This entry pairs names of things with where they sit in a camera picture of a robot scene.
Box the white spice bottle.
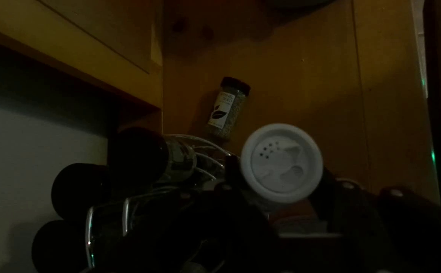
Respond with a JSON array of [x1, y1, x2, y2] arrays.
[[240, 122, 326, 219]]

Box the plywood back board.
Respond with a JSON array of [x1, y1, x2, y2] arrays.
[[0, 0, 165, 110]]

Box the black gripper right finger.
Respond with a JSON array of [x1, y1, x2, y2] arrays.
[[306, 169, 434, 239]]

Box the herb spice bottle black lid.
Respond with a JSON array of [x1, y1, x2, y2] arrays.
[[206, 76, 253, 140]]

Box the spice jar black lid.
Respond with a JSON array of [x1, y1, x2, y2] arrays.
[[50, 163, 117, 222], [106, 126, 199, 187], [31, 219, 93, 273]]

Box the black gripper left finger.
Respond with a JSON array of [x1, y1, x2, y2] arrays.
[[128, 155, 284, 239]]

